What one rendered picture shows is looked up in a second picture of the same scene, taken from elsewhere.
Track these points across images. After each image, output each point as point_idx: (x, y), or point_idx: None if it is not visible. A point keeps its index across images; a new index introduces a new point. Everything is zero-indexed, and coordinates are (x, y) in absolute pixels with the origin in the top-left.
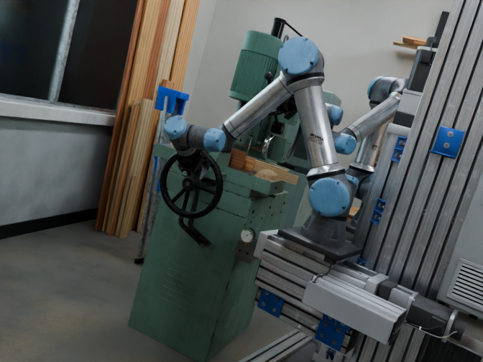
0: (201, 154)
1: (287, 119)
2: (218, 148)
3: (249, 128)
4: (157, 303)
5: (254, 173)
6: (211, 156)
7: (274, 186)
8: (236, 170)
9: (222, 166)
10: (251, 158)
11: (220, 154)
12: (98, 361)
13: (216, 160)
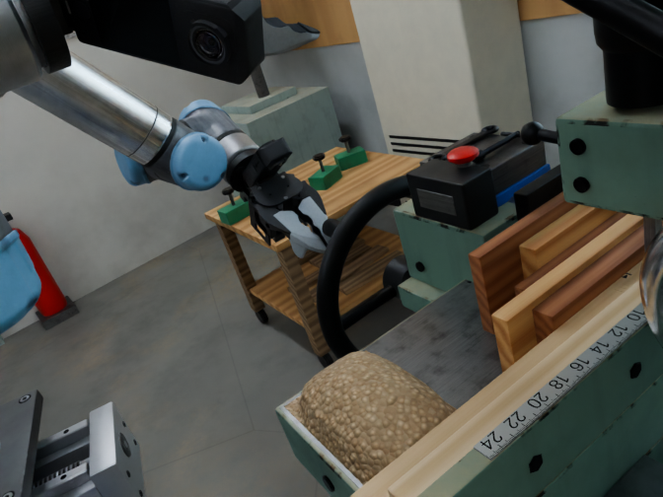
0: (250, 190)
1: (236, 81)
2: (123, 177)
3: (101, 141)
4: None
5: (431, 371)
6: (349, 213)
7: (314, 461)
8: (421, 309)
9: (447, 272)
10: (507, 303)
11: (402, 219)
12: None
13: (400, 236)
